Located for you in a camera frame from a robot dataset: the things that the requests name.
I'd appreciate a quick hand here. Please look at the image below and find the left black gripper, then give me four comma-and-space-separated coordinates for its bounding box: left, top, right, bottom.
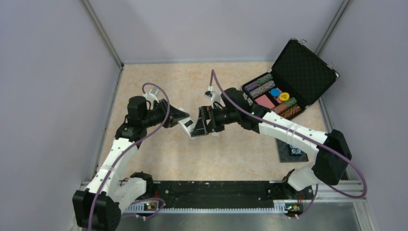
141, 98, 190, 128

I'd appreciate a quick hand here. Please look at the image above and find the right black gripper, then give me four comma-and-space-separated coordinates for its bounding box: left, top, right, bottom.
191, 105, 240, 137

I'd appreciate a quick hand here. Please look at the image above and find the white remote control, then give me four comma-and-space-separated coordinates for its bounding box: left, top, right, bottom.
178, 116, 195, 140

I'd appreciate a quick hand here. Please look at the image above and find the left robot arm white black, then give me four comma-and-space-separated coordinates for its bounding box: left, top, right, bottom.
72, 94, 190, 231

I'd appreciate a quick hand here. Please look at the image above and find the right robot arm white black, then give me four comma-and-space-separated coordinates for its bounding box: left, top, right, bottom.
190, 88, 352, 198

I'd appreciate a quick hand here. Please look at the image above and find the pink card deck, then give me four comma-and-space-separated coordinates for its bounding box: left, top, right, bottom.
255, 95, 275, 109

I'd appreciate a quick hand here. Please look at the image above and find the blue round chip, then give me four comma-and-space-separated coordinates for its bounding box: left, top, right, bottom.
270, 88, 282, 98

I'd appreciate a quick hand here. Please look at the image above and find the yellow round chip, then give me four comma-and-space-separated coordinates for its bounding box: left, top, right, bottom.
279, 92, 290, 101

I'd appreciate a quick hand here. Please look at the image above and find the blue owl toy figure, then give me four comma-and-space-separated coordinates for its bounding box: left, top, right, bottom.
289, 145, 303, 156

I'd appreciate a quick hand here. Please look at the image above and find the black poker chip case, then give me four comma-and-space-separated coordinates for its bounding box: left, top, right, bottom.
241, 38, 339, 120

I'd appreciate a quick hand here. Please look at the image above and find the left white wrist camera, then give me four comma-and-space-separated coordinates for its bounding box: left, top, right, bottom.
143, 87, 159, 103

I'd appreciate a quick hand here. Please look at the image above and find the black mounting rail base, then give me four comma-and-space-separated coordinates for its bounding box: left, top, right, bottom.
145, 180, 313, 209

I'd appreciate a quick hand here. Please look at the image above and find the black studded base plate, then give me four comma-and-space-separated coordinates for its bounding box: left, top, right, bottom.
275, 139, 308, 163

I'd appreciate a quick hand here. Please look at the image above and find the aluminium frame rail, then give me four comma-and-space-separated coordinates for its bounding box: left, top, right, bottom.
73, 178, 363, 218

